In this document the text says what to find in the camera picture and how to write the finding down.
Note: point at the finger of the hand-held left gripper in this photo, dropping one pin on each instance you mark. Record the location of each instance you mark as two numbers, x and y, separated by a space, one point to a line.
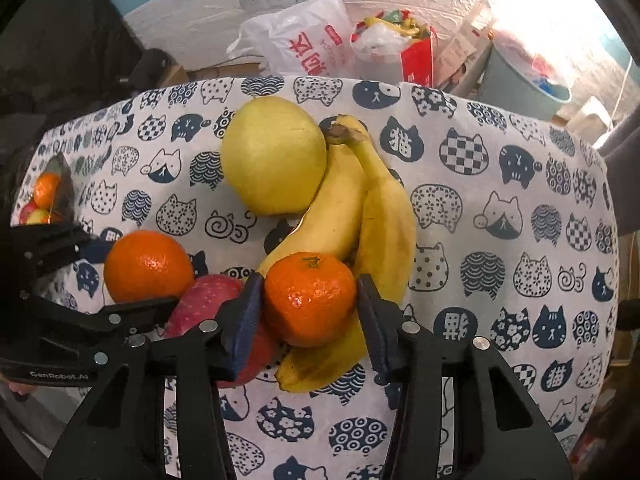
100 322
55 245

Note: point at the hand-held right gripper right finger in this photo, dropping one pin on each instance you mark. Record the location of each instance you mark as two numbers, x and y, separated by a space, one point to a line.
375 330

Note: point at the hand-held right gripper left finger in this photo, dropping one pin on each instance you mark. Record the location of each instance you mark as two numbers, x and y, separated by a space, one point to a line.
245 320

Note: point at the red apple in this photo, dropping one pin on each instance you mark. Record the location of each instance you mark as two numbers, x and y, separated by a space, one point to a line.
26 210
205 295

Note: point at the green glass plate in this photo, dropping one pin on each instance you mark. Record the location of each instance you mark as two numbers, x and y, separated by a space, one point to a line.
62 195

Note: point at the orange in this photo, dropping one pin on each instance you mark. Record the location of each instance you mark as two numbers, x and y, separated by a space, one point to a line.
147 266
310 300
47 190

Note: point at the long yellow banana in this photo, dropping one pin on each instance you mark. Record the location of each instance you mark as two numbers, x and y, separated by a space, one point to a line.
387 220

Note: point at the short yellow banana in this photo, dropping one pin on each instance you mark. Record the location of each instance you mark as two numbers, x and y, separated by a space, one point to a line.
335 200

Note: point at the large green pear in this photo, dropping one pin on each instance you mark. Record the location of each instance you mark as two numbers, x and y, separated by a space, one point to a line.
272 155

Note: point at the cat print tablecloth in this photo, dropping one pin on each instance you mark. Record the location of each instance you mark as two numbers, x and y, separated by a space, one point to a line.
475 260

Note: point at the black panel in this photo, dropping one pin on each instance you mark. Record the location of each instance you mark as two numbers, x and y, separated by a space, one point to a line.
60 50

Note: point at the black cylindrical device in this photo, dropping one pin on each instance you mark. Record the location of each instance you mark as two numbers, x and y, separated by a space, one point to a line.
147 70

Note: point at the cardboard box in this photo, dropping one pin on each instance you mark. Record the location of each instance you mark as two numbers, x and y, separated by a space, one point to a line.
175 76

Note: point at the red and white shopping bag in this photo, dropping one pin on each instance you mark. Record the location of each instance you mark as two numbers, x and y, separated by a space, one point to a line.
400 60

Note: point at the grey trash bin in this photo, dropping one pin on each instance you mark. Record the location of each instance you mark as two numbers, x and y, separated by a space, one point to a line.
515 85

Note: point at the white plastic bag red print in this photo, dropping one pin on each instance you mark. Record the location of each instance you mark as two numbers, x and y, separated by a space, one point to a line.
300 35

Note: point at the white paper bag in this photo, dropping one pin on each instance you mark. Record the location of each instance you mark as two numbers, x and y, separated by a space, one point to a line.
462 50

